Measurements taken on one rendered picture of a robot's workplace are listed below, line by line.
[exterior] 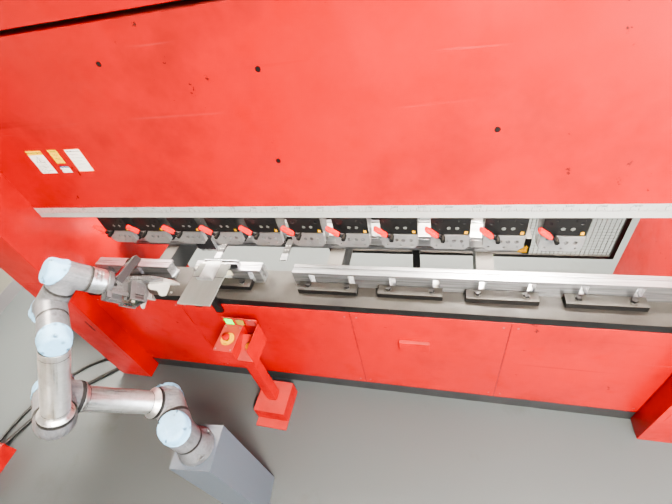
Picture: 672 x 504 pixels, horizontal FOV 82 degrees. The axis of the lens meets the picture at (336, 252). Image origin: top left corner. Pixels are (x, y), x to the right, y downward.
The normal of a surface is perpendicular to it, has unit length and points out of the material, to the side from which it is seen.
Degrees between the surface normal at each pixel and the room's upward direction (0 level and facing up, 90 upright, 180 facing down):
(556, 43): 90
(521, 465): 0
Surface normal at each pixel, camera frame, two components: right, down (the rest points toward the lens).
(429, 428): -0.17, -0.69
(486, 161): -0.20, 0.72
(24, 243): 0.96, 0.03
